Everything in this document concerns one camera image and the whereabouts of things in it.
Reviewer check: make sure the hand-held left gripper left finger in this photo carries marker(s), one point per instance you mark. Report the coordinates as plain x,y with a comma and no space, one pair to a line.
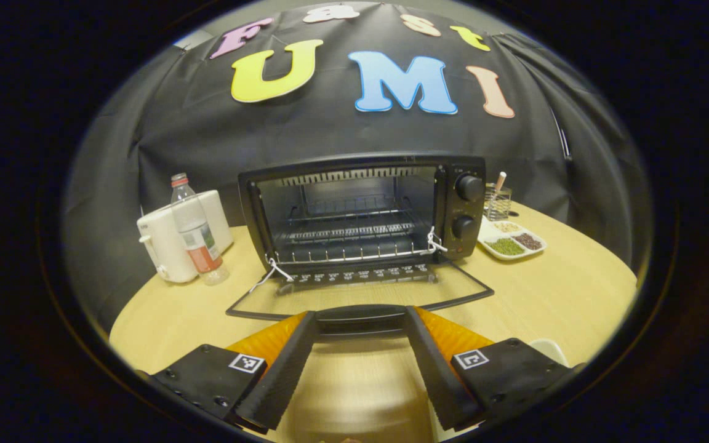
280,381

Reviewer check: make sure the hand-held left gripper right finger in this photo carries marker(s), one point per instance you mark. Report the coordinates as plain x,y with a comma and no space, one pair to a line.
434,369

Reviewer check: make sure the cream tray with pink food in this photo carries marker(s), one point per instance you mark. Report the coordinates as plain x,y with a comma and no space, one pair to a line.
549,351

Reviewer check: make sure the black electric oven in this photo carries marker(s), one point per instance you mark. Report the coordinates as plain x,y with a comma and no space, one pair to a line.
462,203

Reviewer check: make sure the white divided dish with beans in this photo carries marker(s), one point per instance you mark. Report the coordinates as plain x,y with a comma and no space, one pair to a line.
508,246

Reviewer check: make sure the clear plastic water bottle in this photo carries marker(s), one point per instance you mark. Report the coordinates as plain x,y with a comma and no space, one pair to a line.
197,240

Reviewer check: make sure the white toaster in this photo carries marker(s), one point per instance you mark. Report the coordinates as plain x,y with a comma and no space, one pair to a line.
164,246

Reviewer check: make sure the black backdrop cloth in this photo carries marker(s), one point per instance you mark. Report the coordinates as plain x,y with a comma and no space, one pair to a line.
207,123

